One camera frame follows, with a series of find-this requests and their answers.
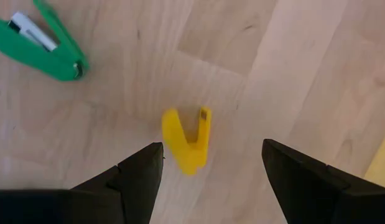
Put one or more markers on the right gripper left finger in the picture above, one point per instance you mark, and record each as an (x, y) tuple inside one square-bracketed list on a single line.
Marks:
[(86, 205)]

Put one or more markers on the green staple remover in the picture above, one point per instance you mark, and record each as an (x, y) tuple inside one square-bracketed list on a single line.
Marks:
[(30, 56)]

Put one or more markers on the yellow plastic bin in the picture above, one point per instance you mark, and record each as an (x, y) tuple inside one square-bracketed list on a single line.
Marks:
[(382, 168)]

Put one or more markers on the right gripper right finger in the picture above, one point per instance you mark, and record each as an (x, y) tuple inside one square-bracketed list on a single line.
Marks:
[(319, 199)]

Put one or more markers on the yellow staple remover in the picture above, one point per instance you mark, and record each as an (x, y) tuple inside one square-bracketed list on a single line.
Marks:
[(187, 155)]

